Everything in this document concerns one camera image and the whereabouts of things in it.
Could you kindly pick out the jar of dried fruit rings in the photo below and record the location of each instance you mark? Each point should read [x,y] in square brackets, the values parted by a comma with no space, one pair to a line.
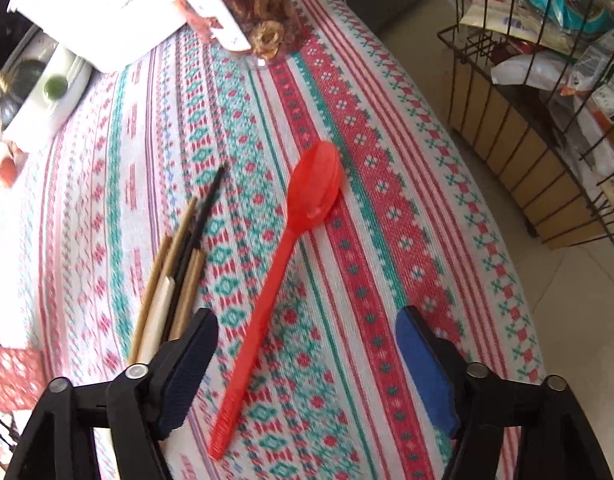
[247,5]

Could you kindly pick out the white cardboard box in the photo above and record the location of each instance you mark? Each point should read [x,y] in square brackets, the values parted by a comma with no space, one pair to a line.
[102,10]

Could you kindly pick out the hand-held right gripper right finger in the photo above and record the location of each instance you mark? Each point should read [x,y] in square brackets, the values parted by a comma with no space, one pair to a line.
[427,382]

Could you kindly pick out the white appliance with green button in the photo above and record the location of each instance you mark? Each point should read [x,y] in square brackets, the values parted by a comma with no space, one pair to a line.
[72,85]

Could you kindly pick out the dark green squash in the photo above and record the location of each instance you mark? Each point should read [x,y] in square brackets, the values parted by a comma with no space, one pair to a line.
[19,77]

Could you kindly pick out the red plastic spoon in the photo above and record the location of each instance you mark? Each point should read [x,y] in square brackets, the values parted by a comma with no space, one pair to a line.
[279,270]

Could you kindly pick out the wooden chopstick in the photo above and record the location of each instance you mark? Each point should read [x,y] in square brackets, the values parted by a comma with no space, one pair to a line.
[149,300]
[189,290]

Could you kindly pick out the red green patterned tablecloth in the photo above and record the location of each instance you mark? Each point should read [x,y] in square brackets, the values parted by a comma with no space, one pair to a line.
[337,160]

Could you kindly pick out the small green round fruit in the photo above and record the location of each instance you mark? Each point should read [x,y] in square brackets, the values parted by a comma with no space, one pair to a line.
[55,88]

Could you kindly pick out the small red fruit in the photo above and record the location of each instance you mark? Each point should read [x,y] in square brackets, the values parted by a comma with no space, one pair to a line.
[8,167]

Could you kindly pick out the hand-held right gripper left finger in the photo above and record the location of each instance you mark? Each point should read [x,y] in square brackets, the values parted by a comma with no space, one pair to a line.
[183,390]

